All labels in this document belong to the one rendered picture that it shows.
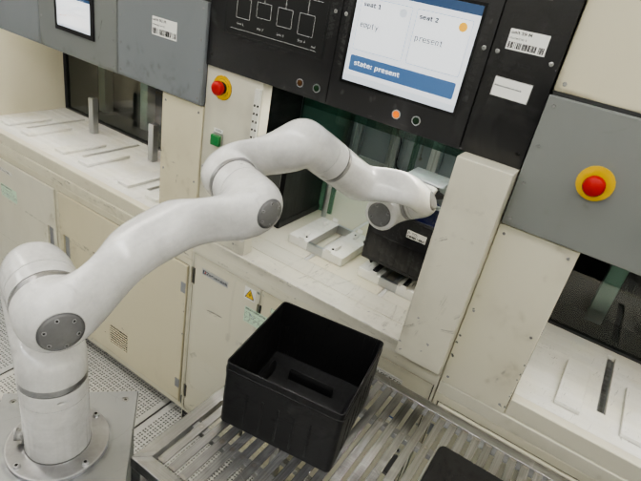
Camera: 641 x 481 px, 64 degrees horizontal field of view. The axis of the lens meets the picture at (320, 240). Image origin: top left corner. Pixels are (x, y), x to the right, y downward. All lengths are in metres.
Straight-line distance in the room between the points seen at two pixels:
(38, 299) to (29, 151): 1.55
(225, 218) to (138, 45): 0.90
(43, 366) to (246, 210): 0.44
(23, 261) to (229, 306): 0.88
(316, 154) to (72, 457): 0.76
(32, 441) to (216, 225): 0.53
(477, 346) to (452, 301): 0.15
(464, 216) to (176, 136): 0.92
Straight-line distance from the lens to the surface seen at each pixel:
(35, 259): 0.98
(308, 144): 1.01
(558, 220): 1.15
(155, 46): 1.67
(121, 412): 1.27
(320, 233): 1.75
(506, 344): 1.29
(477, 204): 1.13
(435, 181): 1.51
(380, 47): 1.22
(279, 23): 1.37
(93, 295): 0.91
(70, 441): 1.15
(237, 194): 0.93
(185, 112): 1.62
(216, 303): 1.77
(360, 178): 1.13
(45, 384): 1.04
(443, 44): 1.16
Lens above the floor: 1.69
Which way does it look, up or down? 28 degrees down
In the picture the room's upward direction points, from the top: 12 degrees clockwise
